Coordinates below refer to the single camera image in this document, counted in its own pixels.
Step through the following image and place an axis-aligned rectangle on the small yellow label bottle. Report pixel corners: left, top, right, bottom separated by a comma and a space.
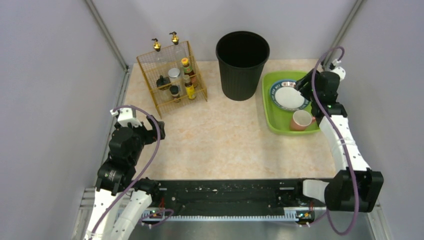
183, 75, 197, 100

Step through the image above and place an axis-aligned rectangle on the sauce bottle yellow cap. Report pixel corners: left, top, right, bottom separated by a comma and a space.
181, 57, 198, 88

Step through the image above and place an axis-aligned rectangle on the white plate green rim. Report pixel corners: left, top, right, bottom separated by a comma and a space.
269, 79, 310, 112

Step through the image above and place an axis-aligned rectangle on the black plastic trash bin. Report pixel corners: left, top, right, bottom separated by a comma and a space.
215, 31, 270, 101

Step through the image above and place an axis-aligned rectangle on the silver lid spice jar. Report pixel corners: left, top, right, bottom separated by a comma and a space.
168, 67, 184, 96

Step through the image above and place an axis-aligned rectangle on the green plastic tray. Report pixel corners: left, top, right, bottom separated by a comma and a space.
261, 70, 320, 136

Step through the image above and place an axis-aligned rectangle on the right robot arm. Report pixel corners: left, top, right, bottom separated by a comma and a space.
295, 69, 384, 213

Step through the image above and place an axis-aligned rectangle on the black lid seasoning jar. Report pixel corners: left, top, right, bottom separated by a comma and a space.
156, 75, 172, 102

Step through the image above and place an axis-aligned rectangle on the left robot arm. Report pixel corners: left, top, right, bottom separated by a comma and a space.
84, 108, 166, 240

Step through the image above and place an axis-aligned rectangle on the small brown spice bottle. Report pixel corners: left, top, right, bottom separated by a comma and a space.
169, 85, 181, 103

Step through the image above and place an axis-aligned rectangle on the gold wire basket rack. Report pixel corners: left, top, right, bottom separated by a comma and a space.
136, 41, 208, 117

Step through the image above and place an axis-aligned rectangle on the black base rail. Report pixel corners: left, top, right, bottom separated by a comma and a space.
149, 179, 326, 221

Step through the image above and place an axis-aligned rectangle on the pink cup white inside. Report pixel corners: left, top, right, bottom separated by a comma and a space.
289, 110, 316, 132

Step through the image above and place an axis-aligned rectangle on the glass oil bottle gold spout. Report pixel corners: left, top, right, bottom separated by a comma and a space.
150, 37, 167, 79

